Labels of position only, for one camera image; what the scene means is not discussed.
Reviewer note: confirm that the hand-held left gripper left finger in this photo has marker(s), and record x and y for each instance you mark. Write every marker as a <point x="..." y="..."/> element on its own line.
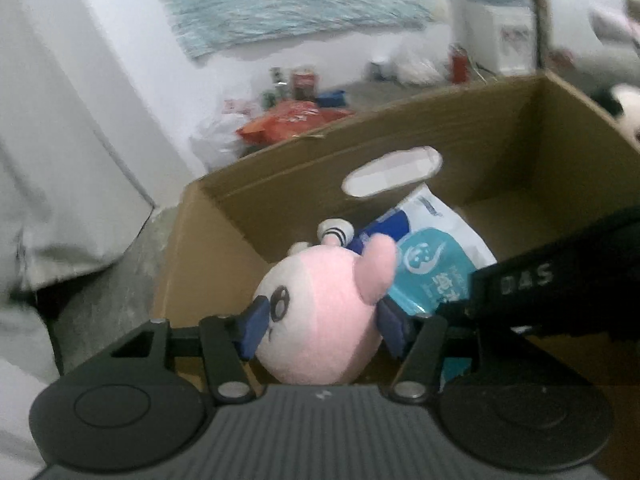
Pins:
<point x="255" y="326"/>

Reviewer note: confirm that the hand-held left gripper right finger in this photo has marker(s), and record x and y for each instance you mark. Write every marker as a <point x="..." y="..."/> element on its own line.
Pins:
<point x="395" y="326"/>

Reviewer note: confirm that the pink plush toy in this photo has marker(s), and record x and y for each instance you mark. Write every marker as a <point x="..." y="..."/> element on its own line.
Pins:
<point x="320" y="310"/>

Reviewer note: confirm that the cardboard box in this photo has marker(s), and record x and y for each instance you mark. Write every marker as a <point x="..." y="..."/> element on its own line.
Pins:
<point x="500" y="160"/>

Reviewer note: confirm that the teal wet wipes pack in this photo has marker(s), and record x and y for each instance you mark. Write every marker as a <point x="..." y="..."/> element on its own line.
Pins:
<point x="430" y="265"/>

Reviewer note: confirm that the blue and white tissue pack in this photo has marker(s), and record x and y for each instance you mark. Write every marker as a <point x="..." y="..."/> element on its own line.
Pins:
<point x="450" y="217"/>

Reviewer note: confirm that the black and white plush toy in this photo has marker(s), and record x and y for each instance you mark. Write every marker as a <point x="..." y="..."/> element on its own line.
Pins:
<point x="625" y="110"/>

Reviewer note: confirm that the white plastic bag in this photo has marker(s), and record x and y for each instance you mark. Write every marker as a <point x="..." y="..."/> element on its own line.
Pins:
<point x="420" y="67"/>
<point x="217" y="135"/>

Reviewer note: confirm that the orange snack bag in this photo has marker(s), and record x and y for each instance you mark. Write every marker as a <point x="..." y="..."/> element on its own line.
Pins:
<point x="290" y="120"/>

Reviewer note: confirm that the blue box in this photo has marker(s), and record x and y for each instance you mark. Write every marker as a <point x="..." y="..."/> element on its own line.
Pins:
<point x="332" y="97"/>

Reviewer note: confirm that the green bottles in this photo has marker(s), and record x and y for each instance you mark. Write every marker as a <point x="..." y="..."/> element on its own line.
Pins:
<point x="275" y="87"/>

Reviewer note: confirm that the red bottle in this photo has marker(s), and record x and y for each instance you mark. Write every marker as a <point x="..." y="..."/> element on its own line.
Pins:
<point x="458" y="65"/>

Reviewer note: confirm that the white cloth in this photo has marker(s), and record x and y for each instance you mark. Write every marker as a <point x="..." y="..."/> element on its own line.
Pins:
<point x="60" y="160"/>

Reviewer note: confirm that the white water dispenser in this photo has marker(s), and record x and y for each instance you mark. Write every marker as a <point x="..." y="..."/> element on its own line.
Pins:
<point x="500" y="25"/>

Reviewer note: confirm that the brown framed board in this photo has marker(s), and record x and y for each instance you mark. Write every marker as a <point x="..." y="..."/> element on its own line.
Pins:
<point x="541" y="10"/>

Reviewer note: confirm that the teal wall hanging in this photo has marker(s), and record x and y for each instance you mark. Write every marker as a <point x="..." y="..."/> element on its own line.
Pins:
<point x="300" y="0"/>

